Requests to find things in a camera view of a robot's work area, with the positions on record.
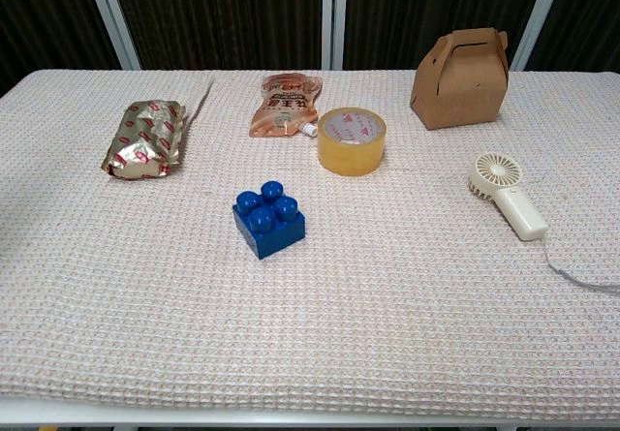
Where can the white handheld fan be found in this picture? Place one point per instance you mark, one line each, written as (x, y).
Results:
(513, 203)

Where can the blue toy building block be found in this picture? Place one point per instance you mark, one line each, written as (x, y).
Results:
(269, 223)

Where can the clear yellowish packing tape roll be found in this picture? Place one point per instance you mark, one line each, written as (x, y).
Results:
(351, 143)

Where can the orange spouted drink pouch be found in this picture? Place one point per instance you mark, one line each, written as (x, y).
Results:
(283, 104)

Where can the pink waffle weave table cloth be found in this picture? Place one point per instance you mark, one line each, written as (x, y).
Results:
(310, 305)

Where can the gold foil snack package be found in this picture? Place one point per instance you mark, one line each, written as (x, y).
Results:
(145, 140)

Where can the brown kraft paper gable box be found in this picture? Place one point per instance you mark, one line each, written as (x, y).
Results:
(460, 87)

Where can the white metal frame post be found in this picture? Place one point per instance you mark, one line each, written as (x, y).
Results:
(111, 14)
(334, 14)
(537, 14)

